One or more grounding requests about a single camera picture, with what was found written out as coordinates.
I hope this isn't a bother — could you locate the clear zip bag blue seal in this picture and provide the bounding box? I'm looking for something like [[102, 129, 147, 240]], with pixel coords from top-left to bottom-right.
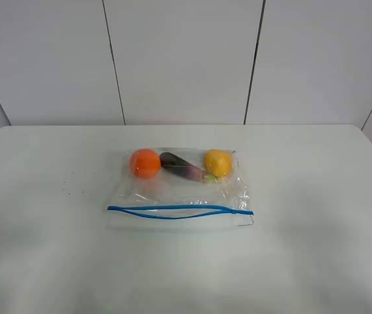
[[103, 147, 254, 231]]

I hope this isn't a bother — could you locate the purple eggplant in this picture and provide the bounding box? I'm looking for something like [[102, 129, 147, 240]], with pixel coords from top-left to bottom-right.
[[159, 152, 219, 184]]

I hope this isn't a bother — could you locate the yellow pear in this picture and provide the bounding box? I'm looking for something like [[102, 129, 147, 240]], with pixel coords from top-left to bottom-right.
[[204, 149, 233, 178]]

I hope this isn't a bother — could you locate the orange fruit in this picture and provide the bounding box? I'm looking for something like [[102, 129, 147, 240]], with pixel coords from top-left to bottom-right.
[[129, 148, 161, 179]]

